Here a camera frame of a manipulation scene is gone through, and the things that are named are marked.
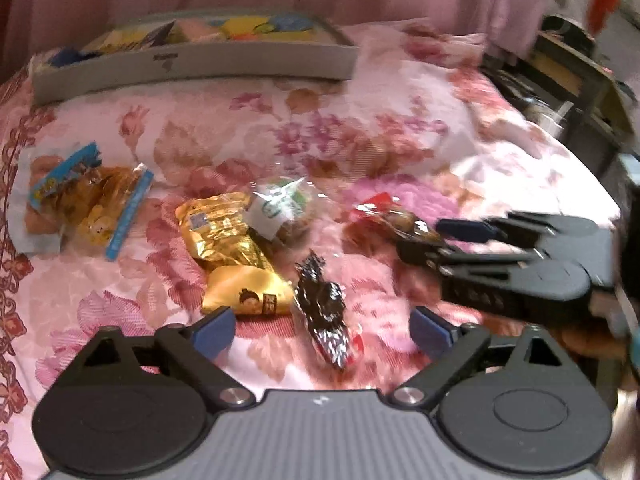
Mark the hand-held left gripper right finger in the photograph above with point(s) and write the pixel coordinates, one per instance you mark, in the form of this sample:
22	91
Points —
430	332

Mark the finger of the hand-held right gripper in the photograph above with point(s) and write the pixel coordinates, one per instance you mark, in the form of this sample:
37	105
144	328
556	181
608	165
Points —
470	275
467	230

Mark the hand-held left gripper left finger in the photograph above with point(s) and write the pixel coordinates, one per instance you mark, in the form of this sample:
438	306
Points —
212	332

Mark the brown snack clear red wrapper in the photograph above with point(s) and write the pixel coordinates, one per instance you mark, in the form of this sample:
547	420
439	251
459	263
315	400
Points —
395	222

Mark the green label cake packet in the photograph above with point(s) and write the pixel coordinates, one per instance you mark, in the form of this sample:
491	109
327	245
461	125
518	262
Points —
280	205

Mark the blue-edged brown snack packet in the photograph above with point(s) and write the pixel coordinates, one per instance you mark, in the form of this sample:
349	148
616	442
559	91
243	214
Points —
100	200

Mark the clear sausage packet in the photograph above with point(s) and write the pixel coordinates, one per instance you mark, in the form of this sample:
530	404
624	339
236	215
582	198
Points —
30	220

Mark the grey tray with cartoon print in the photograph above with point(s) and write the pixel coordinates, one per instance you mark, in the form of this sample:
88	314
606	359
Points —
200	62

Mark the yellow cartoon snack packet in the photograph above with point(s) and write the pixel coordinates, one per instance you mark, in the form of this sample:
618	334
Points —
240	285

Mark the gold foil snack packet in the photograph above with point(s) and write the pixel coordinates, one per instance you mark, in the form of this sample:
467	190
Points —
220	240

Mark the dark foil snack red end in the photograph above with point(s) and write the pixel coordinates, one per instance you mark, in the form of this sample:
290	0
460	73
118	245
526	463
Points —
322	305

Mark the floral pink bed sheet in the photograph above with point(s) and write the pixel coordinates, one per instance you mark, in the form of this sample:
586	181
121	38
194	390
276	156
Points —
350	135

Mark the dark cluttered desk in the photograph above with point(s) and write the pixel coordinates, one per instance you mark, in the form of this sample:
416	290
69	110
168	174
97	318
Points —
575	75

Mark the pale pink window curtain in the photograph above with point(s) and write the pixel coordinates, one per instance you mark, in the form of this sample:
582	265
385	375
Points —
505	5

